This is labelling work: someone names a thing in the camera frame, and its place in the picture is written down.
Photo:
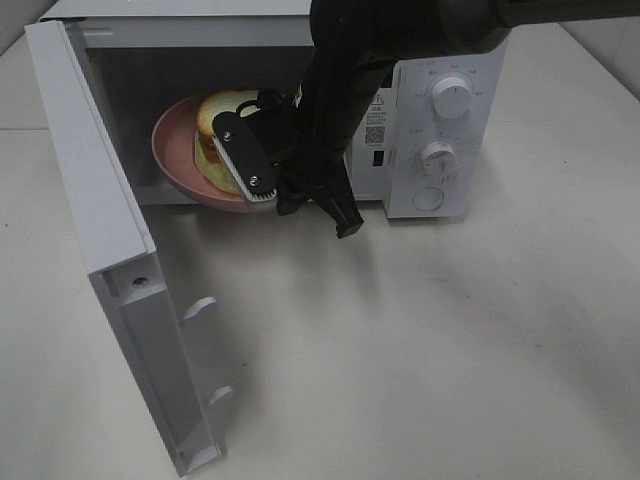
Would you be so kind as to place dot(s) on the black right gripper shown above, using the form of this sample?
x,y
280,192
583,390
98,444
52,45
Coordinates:
x,y
302,171

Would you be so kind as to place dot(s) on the toast sandwich with lettuce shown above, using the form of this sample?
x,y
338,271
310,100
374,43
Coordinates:
x,y
207,120

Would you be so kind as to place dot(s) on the round white door button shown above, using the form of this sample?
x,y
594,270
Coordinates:
x,y
429,199

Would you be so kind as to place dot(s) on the white timer knob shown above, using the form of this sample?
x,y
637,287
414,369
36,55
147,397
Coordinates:
x,y
439,159

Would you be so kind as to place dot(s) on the pink round plate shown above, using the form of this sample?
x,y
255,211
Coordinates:
x,y
191,162

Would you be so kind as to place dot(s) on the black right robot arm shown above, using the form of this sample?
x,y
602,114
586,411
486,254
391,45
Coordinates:
x,y
357,43

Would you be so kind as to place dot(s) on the white warning label sticker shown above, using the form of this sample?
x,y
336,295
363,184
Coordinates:
x,y
375,122

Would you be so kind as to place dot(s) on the upper white dial knob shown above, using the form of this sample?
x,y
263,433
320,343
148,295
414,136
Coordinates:
x,y
451,96

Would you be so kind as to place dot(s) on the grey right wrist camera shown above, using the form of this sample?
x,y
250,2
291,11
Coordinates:
x,y
237,139

